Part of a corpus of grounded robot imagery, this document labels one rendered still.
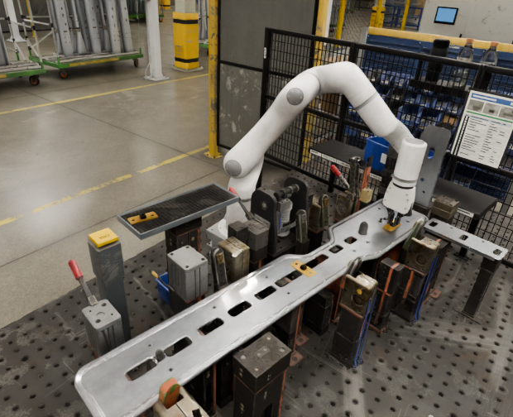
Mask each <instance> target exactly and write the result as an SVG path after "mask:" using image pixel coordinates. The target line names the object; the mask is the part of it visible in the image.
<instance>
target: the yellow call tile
mask: <svg viewBox="0 0 513 417"><path fill-rule="evenodd" d="M89 239H90V240H91V241H92V242H93V243H94V244H95V245H96V246H97V247H101V246H104V245H106V244H109V243H111V242H115V241H117V240H118V236H117V235H116V234H115V233H114V232H112V231H111V230H110V229H109V228H105V229H103V230H101V231H98V232H94V233H91V234H89Z"/></svg>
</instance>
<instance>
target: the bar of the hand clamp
mask: <svg viewBox="0 0 513 417"><path fill-rule="evenodd" d="M349 161H350V179H349V193H353V195H354V192H355V193H356V195H355V196H354V198H356V199H357V198H358V186H359V171H360V166H364V165H365V160H364V159H361V160H360V157H358V156H354V157H353V158H351V159H349ZM354 198H353V200H354Z"/></svg>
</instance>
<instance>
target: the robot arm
mask: <svg viewBox="0 0 513 417"><path fill-rule="evenodd" d="M324 93H342V94H344V95H345V97H346V98H347V99H348V101H349V102H350V104H351V105H352V106H353V107H354V108H355V110H356V111H357V113H358V114H359V115H360V117H361V118H362V120H363V121H364V122H365V123H366V124H367V126H368V127H369V128H370V129H371V131H372V132H373V133H374V134H375V135H376V136H377V137H383V138H384V139H386V140H387V141H388V142H389V143H390V144H391V145H392V147H393V148H394V149H395V150H396V152H397V153H398V157H397V161H396V167H395V170H394V174H392V175H391V177H392V181H391V182H390V183H389V185H388V187H387V190H386V193H385V196H384V199H383V202H382V205H384V206H385V207H386V210H387V213H388V218H387V220H388V221H387V224H390V223H391V222H393V218H394V216H395V213H394V210H395V211H397V212H398V214H397V216H396V217H395V220H394V223H393V227H395V226H397V225H399V224H400V219H401V218H402V217H404V216H406V217H410V216H412V208H413V204H414V201H415V186H416V183H417V179H418V176H419V173H420V168H421V165H422V162H423V159H424V154H425V151H426V148H427V144H426V142H424V141H422V140H420V139H415V138H414V137H413V136H412V134H411V133H410V131H409V130H408V128H407V127H406V126H405V125H404V124H403V123H402V122H401V121H399V120H398V119H396V118H395V116H394V115H393V113H392V112H391V110H390V109H389V108H388V107H387V105H386V104H385V102H384V101H383V99H382V98H381V96H380V95H379V93H378V92H377V91H376V90H375V89H374V87H373V86H372V84H371V83H370V81H369V80H368V78H367V77H366V75H365V74H364V73H363V72H362V71H361V70H360V68H359V67H358V66H357V65H355V64H354V63H351V62H347V61H345V62H338V63H334V64H330V65H320V66H316V67H314V68H311V69H307V70H306V71H304V72H302V73H300V74H299V75H297V76H296V77H295V78H293V79H292V80H291V81H290V82H289V83H288V84H287V85H286V86H285V87H284V88H283V89H282V90H281V92H280V93H279V94H278V96H277V97H276V99H275V101H274V103H273V104H272V105H271V106H270V108H269V109H268V110H267V111H266V113H265V114H264V115H263V116H262V118H261V119H260V120H259V122H258V123H257V124H256V125H255V126H254V127H253V128H252V130H251V131H250V132H249V133H248V134H247V135H246V136H245V137H244V138H243V139H242V140H241V141H240V142H239V143H238V144H237V145H236V146H235V147H234V148H232V149H231V150H230V151H229V152H228V153H227V155H226V156H225V157H224V160H223V168H224V170H225V171H226V173H227V174H228V175H229V176H231V177H230V180H229V182H228V190H229V187H231V186H232V187H233V188H234V189H235V190H236V191H237V193H238V195H239V196H240V198H241V201H242V203H243V204H244V206H245V207H246V209H247V211H248V212H250V211H251V197H252V193H253V192H254V191H255V188H256V184H257V180H258V177H259V175H260V173H261V168H262V165H263V161H264V154H265V152H266V151H267V150H268V149H269V148H270V146H271V145H272V144H273V143H274V142H275V141H276V140H277V138H278V137H279V136H280V135H281V134H282V133H283V132H284V131H285V129H286V128H287V127H288V126H289V125H290V124H291V123H292V122H293V121H294V120H295V119H296V118H297V117H298V115H299V114H300V113H301V112H302V111H303V110H304V108H305V107H306V106H307V105H308V104H309V103H310V102H311V101H312V100H313V99H314V98H315V97H316V96H319V95H320V94H324ZM236 221H240V222H242V223H244V222H246V221H248V220H247V218H246V216H245V212H244V211H243V209H242V207H241V205H240V204H239V203H238V202H236V203H235V204H231V205H228V206H227V212H226V214H225V216H224V219H222V220H221V221H220V222H219V224H218V231H219V233H220V234H221V235H222V236H223V237H225V238H228V225H229V224H230V223H234V222H236Z"/></svg>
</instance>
